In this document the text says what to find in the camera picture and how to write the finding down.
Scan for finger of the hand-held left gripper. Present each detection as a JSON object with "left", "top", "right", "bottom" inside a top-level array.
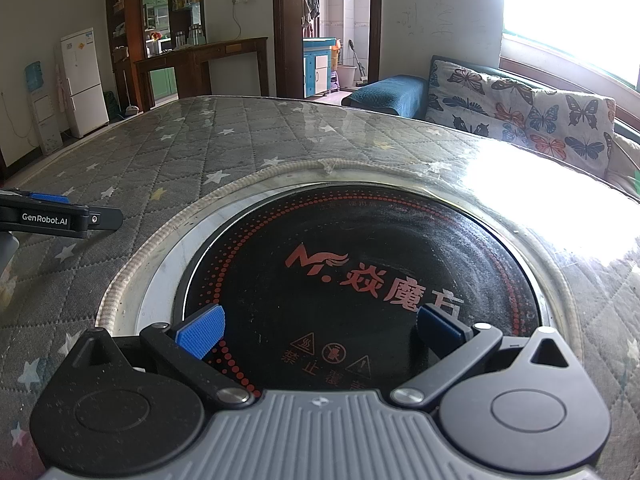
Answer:
[
  {"left": 0, "top": 188, "right": 72, "bottom": 206},
  {"left": 86, "top": 208, "right": 124, "bottom": 232}
]

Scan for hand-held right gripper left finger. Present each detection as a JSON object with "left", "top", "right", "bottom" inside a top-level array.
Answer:
[{"left": 65, "top": 304, "right": 257, "bottom": 409}]

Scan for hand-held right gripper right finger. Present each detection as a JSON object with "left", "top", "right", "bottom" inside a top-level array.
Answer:
[{"left": 389, "top": 304, "right": 583, "bottom": 409}]

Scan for grey quilted star mat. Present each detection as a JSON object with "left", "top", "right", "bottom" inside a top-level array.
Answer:
[{"left": 0, "top": 94, "right": 640, "bottom": 480}]

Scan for water dispenser with blue bottle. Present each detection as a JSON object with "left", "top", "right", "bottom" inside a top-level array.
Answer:
[{"left": 24, "top": 60, "right": 64, "bottom": 157}]

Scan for white refrigerator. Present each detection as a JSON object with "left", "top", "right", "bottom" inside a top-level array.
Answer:
[{"left": 60, "top": 28, "right": 110, "bottom": 139}]

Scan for black round induction cooktop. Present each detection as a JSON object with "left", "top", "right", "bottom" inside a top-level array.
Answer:
[{"left": 172, "top": 184, "right": 546, "bottom": 397}]

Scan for dark wooden console table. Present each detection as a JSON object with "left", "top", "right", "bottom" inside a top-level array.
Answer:
[{"left": 133, "top": 37, "right": 270, "bottom": 112}]

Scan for dark wooden shelf unit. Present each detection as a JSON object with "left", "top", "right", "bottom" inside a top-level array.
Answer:
[{"left": 105, "top": 0, "right": 211, "bottom": 111}]

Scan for glass jars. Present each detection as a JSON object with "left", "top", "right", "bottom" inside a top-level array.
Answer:
[{"left": 174, "top": 24, "right": 207, "bottom": 49}]

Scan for butterfly print cushion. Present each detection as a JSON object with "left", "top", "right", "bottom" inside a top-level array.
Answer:
[{"left": 425, "top": 59, "right": 617, "bottom": 172}]

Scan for beige cushion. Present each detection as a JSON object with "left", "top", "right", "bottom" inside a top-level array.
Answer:
[{"left": 604, "top": 132, "right": 640, "bottom": 192}]

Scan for blue and white cabinet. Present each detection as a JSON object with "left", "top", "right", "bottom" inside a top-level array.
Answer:
[{"left": 302, "top": 38, "right": 337, "bottom": 97}]

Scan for mop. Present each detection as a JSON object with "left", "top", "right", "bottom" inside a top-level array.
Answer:
[{"left": 347, "top": 39, "right": 369, "bottom": 86}]

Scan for window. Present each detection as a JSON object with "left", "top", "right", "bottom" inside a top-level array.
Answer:
[{"left": 500, "top": 0, "right": 640, "bottom": 89}]

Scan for dark wooden door frame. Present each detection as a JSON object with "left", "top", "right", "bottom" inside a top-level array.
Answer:
[{"left": 272, "top": 0, "right": 384, "bottom": 100}]

